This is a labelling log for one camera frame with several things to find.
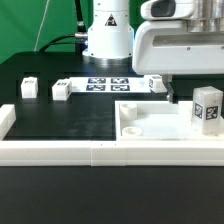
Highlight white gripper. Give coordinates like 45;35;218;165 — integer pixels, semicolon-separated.
132;20;224;103

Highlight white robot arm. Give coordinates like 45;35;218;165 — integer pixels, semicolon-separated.
83;0;224;99

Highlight white U-shaped fence frame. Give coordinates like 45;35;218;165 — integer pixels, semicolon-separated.
0;104;224;166

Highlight white thin cable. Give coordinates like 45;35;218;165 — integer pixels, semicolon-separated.
33;0;52;52

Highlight white square tabletop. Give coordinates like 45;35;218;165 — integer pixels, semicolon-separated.
115;101;224;141

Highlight white marker tag sheet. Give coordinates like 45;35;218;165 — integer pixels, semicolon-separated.
70;77;150;93

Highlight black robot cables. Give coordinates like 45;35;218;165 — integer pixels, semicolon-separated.
39;0;90;53

